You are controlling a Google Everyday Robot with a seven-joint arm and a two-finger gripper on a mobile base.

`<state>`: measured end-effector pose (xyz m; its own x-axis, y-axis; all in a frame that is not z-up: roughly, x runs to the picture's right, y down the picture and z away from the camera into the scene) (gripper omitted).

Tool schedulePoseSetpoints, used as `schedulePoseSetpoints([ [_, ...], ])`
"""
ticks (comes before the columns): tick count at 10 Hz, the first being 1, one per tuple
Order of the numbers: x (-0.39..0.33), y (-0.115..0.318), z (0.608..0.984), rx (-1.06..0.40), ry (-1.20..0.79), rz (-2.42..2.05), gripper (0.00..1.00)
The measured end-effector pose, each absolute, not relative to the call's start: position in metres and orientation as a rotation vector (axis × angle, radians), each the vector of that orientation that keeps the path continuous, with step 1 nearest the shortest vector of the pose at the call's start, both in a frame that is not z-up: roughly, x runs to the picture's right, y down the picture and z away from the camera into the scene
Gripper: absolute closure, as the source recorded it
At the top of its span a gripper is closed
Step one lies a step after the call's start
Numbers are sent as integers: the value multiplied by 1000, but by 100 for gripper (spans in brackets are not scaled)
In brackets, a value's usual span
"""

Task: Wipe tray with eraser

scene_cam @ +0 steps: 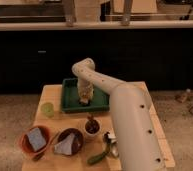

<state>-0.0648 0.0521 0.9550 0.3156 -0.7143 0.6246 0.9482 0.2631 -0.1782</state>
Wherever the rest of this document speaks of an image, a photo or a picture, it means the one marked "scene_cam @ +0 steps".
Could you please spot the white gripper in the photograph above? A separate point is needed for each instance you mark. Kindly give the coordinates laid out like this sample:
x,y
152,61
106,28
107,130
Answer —
x,y
85,89

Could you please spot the eraser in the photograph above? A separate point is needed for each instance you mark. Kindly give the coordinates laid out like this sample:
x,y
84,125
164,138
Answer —
x,y
84,101

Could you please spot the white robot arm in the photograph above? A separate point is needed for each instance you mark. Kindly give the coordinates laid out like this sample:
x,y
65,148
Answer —
x,y
137,142

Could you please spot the green plastic tray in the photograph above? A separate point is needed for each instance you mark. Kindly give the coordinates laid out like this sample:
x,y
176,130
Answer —
x,y
70,99

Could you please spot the white cup with dark contents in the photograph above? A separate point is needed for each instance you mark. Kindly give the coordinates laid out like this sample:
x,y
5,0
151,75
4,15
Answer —
x,y
92,127

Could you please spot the green plastic cup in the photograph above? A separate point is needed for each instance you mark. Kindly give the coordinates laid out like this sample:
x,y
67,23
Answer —
x,y
47,109

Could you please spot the dark brown bowl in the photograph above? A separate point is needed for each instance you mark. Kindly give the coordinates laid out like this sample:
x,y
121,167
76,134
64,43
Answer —
x,y
78,140

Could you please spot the small metal pot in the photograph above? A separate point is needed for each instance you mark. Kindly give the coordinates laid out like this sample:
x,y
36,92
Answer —
x,y
111,145

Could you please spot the grey cloth in brown bowl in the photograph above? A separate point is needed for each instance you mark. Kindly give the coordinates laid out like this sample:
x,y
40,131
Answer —
x,y
65,146

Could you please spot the blue sponge in orange bowl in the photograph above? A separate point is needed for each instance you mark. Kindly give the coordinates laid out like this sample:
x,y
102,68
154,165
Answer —
x,y
36,139

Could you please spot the green cucumber toy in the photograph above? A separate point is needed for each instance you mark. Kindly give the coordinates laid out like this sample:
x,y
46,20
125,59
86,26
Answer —
x,y
97,158

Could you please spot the orange bowl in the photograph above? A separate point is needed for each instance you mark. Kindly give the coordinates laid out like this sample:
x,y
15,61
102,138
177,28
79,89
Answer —
x,y
26,147

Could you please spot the dark spoon beside bowl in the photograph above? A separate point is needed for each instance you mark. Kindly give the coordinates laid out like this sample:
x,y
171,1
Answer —
x,y
40,155

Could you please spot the white railing bar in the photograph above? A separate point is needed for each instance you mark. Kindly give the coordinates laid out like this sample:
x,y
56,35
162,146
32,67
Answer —
x,y
159,24

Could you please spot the wooden table extension board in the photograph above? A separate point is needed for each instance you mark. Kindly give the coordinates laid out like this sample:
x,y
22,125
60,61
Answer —
x,y
163,143

